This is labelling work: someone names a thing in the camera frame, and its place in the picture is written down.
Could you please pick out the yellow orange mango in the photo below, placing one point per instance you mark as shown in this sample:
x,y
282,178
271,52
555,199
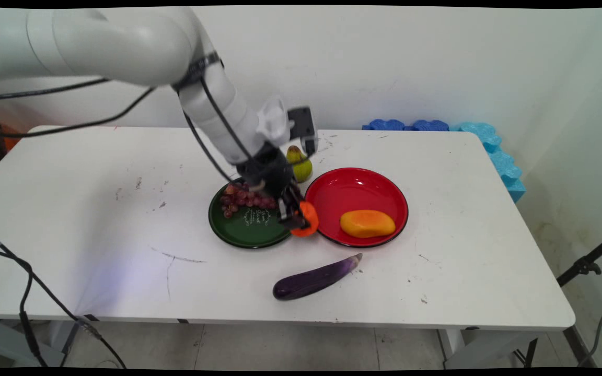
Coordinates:
x,y
366,223

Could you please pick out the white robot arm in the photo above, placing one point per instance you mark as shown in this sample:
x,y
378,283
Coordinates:
x,y
123,47

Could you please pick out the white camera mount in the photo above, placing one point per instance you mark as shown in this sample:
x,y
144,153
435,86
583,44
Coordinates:
x,y
274,120

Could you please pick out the dark green round plate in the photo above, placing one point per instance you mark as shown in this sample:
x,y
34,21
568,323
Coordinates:
x,y
243,235

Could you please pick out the light blue foam strip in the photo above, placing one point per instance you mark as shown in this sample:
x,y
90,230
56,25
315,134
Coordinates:
x,y
499,162

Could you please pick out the purple eggplant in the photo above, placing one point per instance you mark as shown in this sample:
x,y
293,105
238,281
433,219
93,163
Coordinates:
x,y
311,279

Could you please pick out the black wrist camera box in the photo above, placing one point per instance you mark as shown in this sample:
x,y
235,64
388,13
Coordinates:
x,y
302,125

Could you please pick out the black tripod leg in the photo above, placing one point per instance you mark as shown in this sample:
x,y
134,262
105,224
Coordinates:
x,y
588,263

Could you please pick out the red round plate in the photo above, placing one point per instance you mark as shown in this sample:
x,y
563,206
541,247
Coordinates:
x,y
353,190

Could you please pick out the dark blue foam piece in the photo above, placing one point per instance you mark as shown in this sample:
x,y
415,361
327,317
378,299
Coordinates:
x,y
384,125
429,126

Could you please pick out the green pear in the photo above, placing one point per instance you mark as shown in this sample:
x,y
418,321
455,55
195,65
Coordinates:
x,y
302,168

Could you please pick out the white table leg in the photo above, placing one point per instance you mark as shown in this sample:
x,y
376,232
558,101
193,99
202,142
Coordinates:
x,y
468,347

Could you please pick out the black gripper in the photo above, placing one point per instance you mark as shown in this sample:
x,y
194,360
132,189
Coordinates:
x,y
267,169

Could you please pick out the small orange fruit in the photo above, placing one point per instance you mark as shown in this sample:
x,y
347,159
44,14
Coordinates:
x,y
311,216

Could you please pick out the red grape bunch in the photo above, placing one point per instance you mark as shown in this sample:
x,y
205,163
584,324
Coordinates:
x,y
243,198

